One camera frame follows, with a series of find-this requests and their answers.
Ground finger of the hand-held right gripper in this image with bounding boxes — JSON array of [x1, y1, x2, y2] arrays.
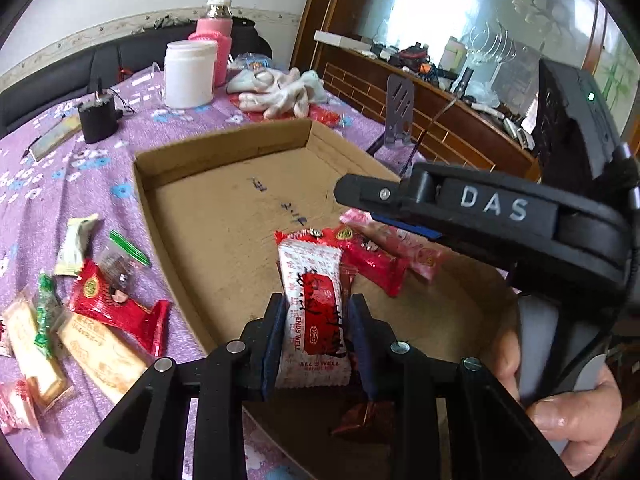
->
[[334, 162, 443, 216], [372, 212, 451, 243]]

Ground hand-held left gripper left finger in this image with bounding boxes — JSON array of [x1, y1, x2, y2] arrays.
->
[[60, 292, 291, 480]]

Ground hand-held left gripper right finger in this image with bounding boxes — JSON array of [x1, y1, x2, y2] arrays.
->
[[347, 292, 573, 480]]

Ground bright red snack packet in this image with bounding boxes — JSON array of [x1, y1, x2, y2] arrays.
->
[[274, 226, 411, 298]]

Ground white red snack packet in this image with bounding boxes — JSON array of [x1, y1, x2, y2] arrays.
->
[[276, 239, 353, 388]]

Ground dark red snack packet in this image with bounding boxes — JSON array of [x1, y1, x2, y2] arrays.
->
[[330, 400, 396, 443]]

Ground brown cardboard box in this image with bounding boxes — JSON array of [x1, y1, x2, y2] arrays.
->
[[132, 119, 521, 480]]

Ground large red snack packet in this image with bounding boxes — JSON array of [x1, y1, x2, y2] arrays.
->
[[67, 259, 172, 356]]

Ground beige snack packet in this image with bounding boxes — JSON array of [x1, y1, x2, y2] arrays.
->
[[2, 290, 71, 411], [56, 312, 148, 406]]

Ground clear green-edged snack packet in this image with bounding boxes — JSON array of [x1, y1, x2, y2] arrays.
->
[[97, 230, 151, 286]]

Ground cream green snack packet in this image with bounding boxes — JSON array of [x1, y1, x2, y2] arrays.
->
[[54, 214, 100, 277]]

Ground pale pink snack packet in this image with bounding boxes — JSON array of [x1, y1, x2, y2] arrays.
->
[[0, 377, 41, 433]]

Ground person's right hand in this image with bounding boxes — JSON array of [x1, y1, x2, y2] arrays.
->
[[492, 330, 623, 478]]

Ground metal phone stand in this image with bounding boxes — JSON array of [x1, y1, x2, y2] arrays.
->
[[365, 74, 426, 158]]

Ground wooden sideboard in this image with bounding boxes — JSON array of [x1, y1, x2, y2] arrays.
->
[[312, 30, 546, 181]]

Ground red glossy bag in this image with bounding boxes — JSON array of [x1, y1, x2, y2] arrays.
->
[[230, 95, 353, 128]]

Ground white cloth gloves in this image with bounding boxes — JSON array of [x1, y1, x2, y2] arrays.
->
[[227, 67, 328, 120]]

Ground white flat box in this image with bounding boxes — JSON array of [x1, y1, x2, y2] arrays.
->
[[314, 30, 373, 51]]

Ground clear plastic package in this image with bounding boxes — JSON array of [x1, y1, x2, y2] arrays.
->
[[231, 52, 273, 78]]

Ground pink sleeved glass bottle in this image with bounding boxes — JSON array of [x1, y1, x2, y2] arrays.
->
[[189, 0, 233, 88]]

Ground white plastic jar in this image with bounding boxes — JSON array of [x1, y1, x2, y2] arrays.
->
[[164, 40, 218, 109]]

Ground clear plastic cup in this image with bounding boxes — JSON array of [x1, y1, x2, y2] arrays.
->
[[147, 62, 168, 98]]

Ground dark cloth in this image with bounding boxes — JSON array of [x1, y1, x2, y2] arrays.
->
[[137, 12, 191, 33]]

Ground black cylindrical container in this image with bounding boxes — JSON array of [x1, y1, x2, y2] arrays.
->
[[77, 79, 123, 145]]

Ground yellow blue notebook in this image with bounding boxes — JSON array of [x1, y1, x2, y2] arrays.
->
[[27, 115, 83, 161]]

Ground black leather sofa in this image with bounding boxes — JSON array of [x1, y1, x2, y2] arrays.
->
[[0, 17, 273, 136]]

